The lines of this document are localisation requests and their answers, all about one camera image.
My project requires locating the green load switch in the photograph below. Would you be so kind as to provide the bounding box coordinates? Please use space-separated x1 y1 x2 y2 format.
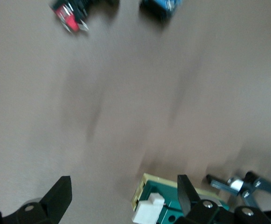
131 172 230 224

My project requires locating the red-base black square switch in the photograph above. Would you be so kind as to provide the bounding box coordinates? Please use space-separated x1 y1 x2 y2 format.
50 0 90 33

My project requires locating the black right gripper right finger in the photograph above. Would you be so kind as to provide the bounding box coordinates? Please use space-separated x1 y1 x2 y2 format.
174 175 271 224

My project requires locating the green mushroom pushbutton switch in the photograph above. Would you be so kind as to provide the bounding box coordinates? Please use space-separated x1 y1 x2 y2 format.
139 0 184 18

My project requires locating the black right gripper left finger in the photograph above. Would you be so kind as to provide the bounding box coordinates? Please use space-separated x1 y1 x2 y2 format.
0 176 72 224

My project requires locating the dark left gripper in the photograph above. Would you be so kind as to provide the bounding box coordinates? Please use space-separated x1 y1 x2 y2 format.
206 171 271 212

